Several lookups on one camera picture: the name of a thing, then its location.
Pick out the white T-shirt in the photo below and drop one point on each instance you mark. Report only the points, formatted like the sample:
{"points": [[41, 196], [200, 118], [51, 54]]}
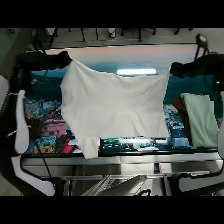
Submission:
{"points": [[113, 103]]}

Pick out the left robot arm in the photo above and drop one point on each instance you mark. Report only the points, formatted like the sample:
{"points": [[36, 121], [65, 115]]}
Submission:
{"points": [[36, 60]]}

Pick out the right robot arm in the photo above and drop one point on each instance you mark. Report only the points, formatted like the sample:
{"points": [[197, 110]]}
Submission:
{"points": [[203, 66]]}

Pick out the light green garment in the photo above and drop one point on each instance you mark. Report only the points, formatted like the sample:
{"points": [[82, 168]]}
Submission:
{"points": [[201, 120]]}

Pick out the silver frame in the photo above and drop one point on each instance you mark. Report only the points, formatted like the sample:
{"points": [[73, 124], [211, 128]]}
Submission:
{"points": [[140, 163]]}

